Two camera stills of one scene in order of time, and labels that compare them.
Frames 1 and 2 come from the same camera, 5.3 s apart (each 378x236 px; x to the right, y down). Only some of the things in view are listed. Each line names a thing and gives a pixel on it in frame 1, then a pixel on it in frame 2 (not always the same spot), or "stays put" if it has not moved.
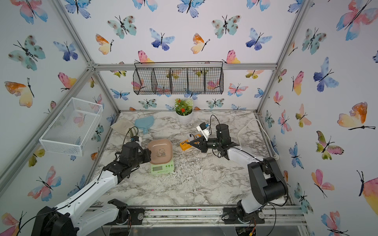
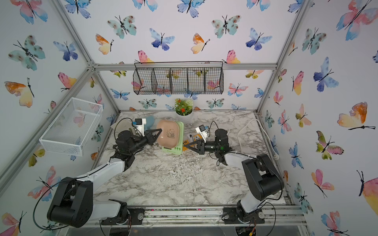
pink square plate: [161, 151] → [169, 137]
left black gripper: [147, 153] → [149, 137]
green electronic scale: [163, 169] → [178, 149]
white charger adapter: [191, 137] stays put
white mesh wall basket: [69, 132] stays put
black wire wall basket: [178, 77] stays put
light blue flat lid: [144, 123] stays put
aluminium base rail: [275, 215] stays put
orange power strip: [184, 145] stays put
